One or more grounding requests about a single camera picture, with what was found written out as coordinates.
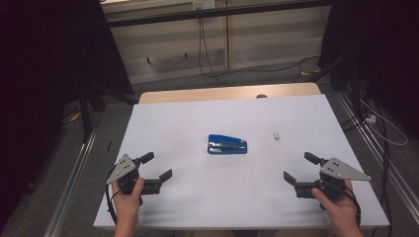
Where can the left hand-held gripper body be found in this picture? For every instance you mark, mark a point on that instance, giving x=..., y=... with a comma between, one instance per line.
x=122, y=168

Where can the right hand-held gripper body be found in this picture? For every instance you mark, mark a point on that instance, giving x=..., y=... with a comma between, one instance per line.
x=339, y=171

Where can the blue stapler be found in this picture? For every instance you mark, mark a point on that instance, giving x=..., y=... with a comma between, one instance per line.
x=227, y=146

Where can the person's left hand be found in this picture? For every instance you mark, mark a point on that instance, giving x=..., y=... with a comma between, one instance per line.
x=126, y=204

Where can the person's right hand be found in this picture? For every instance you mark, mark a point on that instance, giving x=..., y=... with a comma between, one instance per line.
x=342, y=210

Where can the white power plug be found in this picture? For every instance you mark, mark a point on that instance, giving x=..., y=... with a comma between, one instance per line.
x=370, y=119

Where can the black stand leg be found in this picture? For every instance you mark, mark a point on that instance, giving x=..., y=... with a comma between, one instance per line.
x=86, y=118

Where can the white table cover sheet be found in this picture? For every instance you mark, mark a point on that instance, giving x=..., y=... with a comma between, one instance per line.
x=214, y=115

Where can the wooden table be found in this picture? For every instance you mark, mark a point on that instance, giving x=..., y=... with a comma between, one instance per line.
x=197, y=94

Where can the large black curtain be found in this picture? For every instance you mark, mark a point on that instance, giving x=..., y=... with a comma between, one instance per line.
x=42, y=65

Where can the black curtain with stand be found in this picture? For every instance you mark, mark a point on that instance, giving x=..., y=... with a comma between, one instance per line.
x=378, y=42

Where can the black horizontal bar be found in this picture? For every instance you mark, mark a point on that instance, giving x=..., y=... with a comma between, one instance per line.
x=214, y=14

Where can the aluminium floor rail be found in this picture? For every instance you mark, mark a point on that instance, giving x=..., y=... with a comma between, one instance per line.
x=70, y=184
x=378, y=151

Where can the white wall socket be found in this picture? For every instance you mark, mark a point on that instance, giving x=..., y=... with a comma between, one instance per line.
x=204, y=4

